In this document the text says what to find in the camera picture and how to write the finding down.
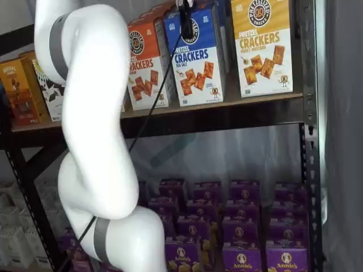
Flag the blue white pretzel crackers box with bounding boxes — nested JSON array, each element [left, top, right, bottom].
[[162, 6, 226, 108], [195, 0, 231, 76]]

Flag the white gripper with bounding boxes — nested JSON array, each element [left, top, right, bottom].
[[175, 0, 197, 44]]

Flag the orange pretzel crackers box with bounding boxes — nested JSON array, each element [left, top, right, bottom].
[[124, 14, 178, 112], [141, 3, 182, 21]]

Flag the white carton box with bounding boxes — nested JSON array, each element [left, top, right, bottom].
[[0, 226, 29, 267], [24, 228, 51, 265]]

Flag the black metal shelf rack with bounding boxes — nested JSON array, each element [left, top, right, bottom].
[[121, 0, 363, 272], [0, 0, 327, 272]]

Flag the wooden shelf board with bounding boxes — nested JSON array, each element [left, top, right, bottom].
[[11, 91, 305, 133]]

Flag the purple Annie's snack box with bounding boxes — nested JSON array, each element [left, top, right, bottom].
[[275, 182, 309, 205], [62, 227, 86, 250], [222, 243, 263, 272], [230, 180, 260, 203], [69, 250, 94, 272], [164, 236, 216, 272], [187, 199, 218, 219], [148, 196, 180, 216], [159, 178, 187, 199], [266, 246, 309, 272], [176, 215, 218, 241], [269, 218, 309, 248], [225, 199, 261, 220], [270, 203, 309, 225], [222, 216, 263, 248], [193, 181, 222, 203]]

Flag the Simple Mills Sweet Thins box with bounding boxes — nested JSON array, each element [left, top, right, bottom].
[[31, 57, 69, 123]]

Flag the yellow pretzel crackers box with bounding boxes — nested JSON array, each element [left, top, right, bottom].
[[230, 0, 294, 99]]

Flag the orange brown snack box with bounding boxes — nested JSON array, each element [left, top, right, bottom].
[[18, 50, 38, 62], [0, 57, 51, 127]]

